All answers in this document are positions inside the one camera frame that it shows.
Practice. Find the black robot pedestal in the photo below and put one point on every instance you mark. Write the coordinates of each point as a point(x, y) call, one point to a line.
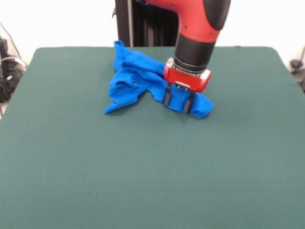
point(124, 23)

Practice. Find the small black box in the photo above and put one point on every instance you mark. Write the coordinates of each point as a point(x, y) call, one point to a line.
point(3, 47)

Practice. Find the blue shirt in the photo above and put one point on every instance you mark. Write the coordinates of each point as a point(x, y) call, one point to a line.
point(128, 93)

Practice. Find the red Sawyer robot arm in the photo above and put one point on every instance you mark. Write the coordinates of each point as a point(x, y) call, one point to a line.
point(195, 23)

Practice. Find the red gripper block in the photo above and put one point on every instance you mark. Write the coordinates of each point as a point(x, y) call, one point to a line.
point(186, 80)

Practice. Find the dark green table cloth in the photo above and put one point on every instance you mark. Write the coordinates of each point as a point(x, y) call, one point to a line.
point(71, 155)

